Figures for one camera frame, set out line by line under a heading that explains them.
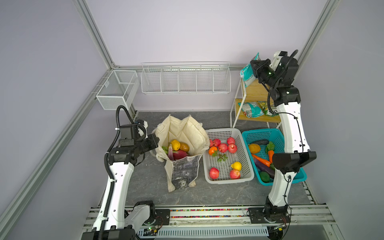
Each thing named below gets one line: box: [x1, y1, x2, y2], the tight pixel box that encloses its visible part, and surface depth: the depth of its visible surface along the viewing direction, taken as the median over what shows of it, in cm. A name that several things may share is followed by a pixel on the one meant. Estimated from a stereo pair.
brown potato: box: [180, 142, 190, 152], surface depth 93 cm
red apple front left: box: [209, 167, 220, 180], surface depth 84 cm
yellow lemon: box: [230, 161, 243, 171], surface depth 88 cm
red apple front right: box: [229, 168, 241, 180], surface depth 84 cm
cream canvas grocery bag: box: [150, 114, 210, 192], surface depth 84 cm
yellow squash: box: [249, 143, 261, 154], surface depth 96 cm
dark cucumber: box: [250, 139, 270, 146], surface depth 101 cm
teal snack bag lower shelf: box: [238, 101, 265, 118], surface depth 98 cm
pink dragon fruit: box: [172, 150, 188, 160], surface depth 88 cm
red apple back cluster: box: [218, 143, 228, 153], surface depth 96 cm
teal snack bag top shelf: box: [239, 52, 261, 88], surface depth 72 cm
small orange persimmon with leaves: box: [208, 146, 218, 157], surface depth 93 cm
